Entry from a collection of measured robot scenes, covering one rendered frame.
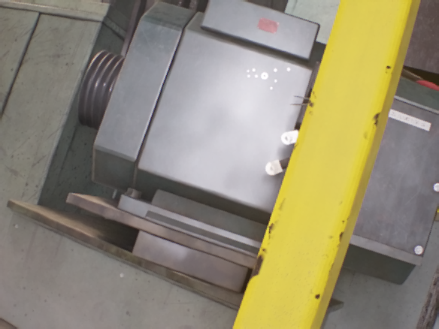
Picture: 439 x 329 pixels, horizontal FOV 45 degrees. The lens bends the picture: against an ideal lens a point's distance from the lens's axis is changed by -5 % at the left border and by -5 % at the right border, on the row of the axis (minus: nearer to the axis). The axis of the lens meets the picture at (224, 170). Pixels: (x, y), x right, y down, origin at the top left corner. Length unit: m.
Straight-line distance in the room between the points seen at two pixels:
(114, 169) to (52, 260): 0.28
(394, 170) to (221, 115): 0.38
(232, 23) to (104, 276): 0.61
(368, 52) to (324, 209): 0.22
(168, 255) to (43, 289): 0.37
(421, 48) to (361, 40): 1.03
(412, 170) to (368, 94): 0.45
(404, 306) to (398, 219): 0.54
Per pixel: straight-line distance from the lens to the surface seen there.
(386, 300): 1.67
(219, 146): 1.14
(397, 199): 1.17
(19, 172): 1.54
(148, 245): 1.10
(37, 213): 1.30
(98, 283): 1.24
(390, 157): 1.17
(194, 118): 1.15
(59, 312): 1.31
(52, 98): 1.52
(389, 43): 0.78
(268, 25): 1.20
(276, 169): 1.03
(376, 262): 1.20
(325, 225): 0.73
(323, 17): 1.93
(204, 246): 1.08
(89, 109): 1.37
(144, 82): 1.18
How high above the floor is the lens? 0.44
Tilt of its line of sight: 4 degrees up
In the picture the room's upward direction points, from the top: 19 degrees clockwise
